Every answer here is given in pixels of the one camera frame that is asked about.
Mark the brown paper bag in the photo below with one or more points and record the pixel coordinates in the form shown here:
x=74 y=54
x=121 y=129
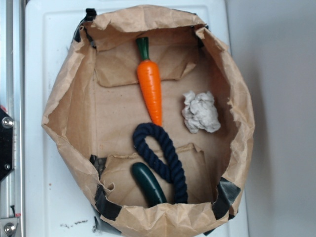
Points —
x=96 y=104

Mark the crumpled white paper ball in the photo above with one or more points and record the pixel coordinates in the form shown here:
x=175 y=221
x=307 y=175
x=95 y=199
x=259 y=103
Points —
x=200 y=113

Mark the white plastic tray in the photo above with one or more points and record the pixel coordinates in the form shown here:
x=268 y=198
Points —
x=54 y=204

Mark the dark green toy cucumber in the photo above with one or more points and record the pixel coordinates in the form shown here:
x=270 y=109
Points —
x=148 y=184

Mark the aluminium frame rail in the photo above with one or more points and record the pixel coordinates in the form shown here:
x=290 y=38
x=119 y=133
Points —
x=12 y=22

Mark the orange toy carrot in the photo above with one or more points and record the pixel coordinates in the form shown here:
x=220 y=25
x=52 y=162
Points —
x=150 y=83

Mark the black mounting bracket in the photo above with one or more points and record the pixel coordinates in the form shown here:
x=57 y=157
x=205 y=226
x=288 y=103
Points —
x=6 y=143

